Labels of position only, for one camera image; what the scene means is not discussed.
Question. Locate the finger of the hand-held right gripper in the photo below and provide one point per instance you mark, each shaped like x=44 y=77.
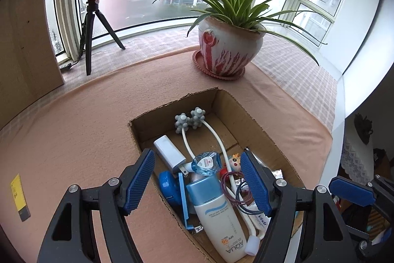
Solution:
x=351 y=190
x=364 y=246

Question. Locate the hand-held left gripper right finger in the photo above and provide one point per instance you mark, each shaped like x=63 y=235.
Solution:
x=254 y=183

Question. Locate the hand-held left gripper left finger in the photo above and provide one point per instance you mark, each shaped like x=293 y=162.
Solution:
x=138 y=179

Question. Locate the white tissue pack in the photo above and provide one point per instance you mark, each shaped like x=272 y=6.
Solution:
x=258 y=220

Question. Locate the white charger plug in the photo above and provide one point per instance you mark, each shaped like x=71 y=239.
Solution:
x=167 y=150

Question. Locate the white sunscreen bottle blue cap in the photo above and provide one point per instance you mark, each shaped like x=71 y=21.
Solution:
x=215 y=213

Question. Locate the cardboard box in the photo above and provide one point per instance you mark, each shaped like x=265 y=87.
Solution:
x=261 y=133

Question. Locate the clear blue correction tape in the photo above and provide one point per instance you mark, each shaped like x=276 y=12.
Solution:
x=206 y=163

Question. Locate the blue phone stand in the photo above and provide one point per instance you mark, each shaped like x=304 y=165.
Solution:
x=184 y=204

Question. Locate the small white bottle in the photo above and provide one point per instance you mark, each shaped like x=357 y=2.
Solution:
x=253 y=246

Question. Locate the white lace cloth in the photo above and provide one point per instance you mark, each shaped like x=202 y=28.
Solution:
x=357 y=158

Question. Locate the white massage roller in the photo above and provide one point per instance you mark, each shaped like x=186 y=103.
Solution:
x=220 y=139

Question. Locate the pink table cloth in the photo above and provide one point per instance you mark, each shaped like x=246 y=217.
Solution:
x=77 y=133

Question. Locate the checked pink cloth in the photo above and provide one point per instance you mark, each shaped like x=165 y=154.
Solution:
x=292 y=81

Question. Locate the pink pot saucer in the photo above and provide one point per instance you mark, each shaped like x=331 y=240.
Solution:
x=215 y=74

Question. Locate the yellow and grey ruler card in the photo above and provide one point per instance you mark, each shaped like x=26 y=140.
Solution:
x=20 y=195

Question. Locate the white and red flower pot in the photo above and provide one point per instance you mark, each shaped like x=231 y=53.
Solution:
x=231 y=44

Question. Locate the black tripod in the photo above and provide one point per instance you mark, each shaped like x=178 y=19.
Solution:
x=90 y=35

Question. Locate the wooden board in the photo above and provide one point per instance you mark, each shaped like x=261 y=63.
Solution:
x=27 y=50

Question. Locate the green spider plant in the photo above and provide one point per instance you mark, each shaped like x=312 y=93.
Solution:
x=237 y=4

